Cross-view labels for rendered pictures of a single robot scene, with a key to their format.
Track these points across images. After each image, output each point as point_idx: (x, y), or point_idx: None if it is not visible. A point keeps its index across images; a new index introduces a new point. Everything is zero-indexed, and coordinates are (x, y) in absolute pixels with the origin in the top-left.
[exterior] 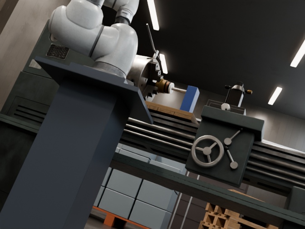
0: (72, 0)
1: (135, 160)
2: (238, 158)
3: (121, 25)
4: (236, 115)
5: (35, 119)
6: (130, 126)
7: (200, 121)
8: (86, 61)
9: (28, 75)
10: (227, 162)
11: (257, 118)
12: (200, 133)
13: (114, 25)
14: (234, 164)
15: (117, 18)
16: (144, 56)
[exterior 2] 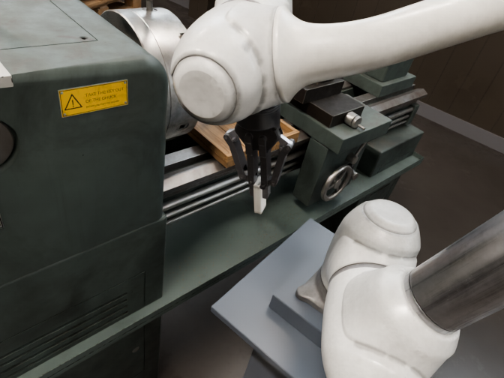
0: (443, 358)
1: (266, 249)
2: (354, 164)
3: (418, 243)
4: (371, 130)
5: (40, 350)
6: (211, 199)
7: (327, 152)
8: (94, 186)
9: None
10: (345, 174)
11: (387, 121)
12: (325, 165)
13: (409, 253)
14: (355, 176)
15: (268, 116)
16: (164, 34)
